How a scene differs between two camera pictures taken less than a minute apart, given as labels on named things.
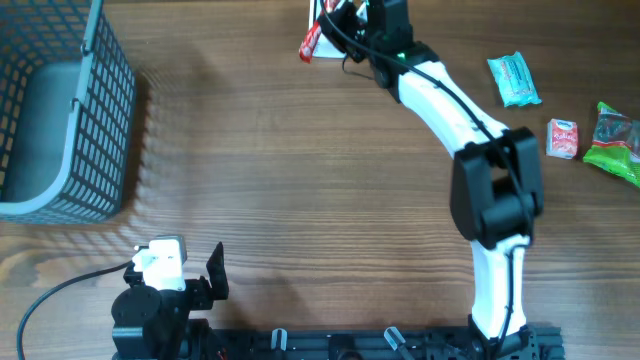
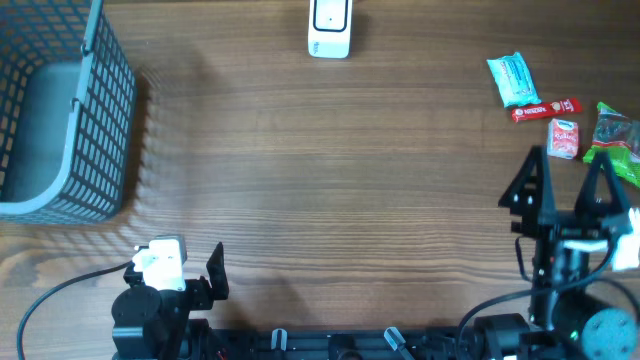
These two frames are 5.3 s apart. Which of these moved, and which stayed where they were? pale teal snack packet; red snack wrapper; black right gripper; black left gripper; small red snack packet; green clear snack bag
Moved: red snack wrapper; black right gripper
Stayed: green clear snack bag; black left gripper; small red snack packet; pale teal snack packet
